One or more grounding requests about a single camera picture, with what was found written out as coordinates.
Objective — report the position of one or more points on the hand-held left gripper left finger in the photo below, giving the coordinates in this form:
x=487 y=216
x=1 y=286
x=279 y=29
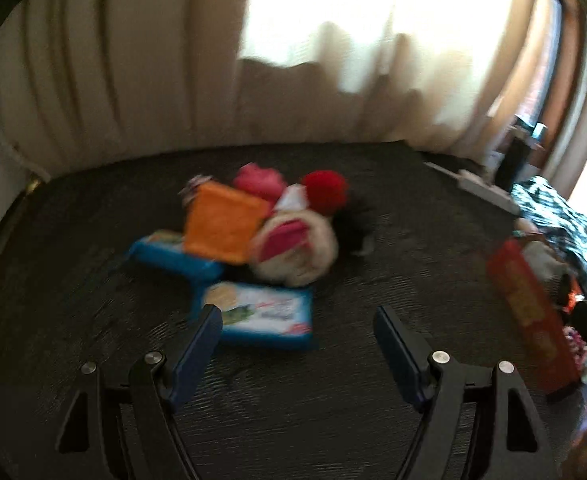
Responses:
x=196 y=360

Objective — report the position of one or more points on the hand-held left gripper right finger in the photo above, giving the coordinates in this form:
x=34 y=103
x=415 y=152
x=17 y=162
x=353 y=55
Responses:
x=398 y=360

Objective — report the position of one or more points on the blue snack packet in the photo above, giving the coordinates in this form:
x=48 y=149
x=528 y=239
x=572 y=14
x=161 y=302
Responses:
x=168 y=257
x=263 y=315

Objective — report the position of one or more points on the red cardboard box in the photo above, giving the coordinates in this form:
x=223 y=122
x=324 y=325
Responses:
x=533 y=315

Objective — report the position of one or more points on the black knotted sock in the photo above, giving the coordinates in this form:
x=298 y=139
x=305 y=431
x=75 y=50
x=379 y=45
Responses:
x=356 y=225

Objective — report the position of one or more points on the pink and white knotted sock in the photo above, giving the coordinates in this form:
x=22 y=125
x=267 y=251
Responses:
x=293 y=250

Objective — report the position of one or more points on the red yarn ball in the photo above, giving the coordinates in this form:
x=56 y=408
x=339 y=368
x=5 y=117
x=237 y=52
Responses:
x=325 y=191

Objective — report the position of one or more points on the plain pink knotted sock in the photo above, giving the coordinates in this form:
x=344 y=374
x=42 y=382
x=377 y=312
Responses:
x=261 y=182

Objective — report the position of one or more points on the white power strip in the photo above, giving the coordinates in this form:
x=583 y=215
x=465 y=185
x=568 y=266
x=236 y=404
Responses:
x=478 y=187

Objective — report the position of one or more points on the black and white chequered cloth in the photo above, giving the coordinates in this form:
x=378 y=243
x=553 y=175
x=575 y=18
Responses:
x=558 y=225

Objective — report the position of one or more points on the beige curtain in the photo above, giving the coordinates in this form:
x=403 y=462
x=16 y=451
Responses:
x=173 y=60

